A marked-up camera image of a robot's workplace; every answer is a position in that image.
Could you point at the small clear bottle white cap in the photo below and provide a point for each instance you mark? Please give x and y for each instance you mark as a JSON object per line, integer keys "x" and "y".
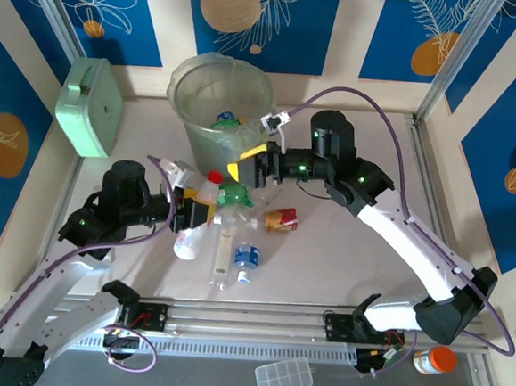
{"x": 217, "y": 219}

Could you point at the green bottle white label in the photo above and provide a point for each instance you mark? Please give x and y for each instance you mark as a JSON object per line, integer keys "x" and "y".
{"x": 235, "y": 195}

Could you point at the clear bottle red cap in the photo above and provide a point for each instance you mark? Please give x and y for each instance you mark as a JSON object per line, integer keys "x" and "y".
{"x": 187, "y": 243}

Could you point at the crushed green plastic bottle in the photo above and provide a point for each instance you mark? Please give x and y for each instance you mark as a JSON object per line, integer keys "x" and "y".
{"x": 227, "y": 123}

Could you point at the tall clear bottle beige label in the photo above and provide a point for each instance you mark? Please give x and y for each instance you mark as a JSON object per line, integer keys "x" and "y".
{"x": 224, "y": 253}

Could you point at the red yellow carton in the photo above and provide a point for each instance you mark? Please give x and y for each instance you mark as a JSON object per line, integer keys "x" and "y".
{"x": 282, "y": 219}

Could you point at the blue label bottle white cap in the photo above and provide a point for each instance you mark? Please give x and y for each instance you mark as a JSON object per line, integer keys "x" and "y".
{"x": 247, "y": 255}

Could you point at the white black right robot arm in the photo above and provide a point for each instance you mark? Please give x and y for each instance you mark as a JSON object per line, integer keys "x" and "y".
{"x": 406, "y": 245}

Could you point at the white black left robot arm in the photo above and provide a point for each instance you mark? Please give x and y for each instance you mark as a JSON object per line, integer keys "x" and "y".
{"x": 54, "y": 284}

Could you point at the pale green bin liner bag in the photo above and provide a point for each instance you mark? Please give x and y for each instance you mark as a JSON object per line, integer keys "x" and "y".
{"x": 250, "y": 135}

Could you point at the clear grey plastic bin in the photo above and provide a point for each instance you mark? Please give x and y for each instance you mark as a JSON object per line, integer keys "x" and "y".
{"x": 199, "y": 148}

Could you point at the mint green plastic case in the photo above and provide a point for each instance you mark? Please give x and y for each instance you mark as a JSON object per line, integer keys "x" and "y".
{"x": 92, "y": 113}

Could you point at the clear compartment organizer box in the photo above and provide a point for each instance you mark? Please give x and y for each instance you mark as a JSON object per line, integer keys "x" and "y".
{"x": 284, "y": 376}

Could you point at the jar with orange lid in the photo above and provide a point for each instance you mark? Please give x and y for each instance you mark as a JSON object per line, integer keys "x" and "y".
{"x": 443, "y": 359}

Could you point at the aluminium side rail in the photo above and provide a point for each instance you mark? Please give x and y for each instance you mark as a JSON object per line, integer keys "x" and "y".
{"x": 428, "y": 188}
{"x": 68, "y": 187}

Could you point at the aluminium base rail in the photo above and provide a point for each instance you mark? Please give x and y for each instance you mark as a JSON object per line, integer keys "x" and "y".
{"x": 252, "y": 318}

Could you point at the aluminium frame post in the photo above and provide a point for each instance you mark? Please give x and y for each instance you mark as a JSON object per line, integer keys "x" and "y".
{"x": 468, "y": 44}
{"x": 53, "y": 7}

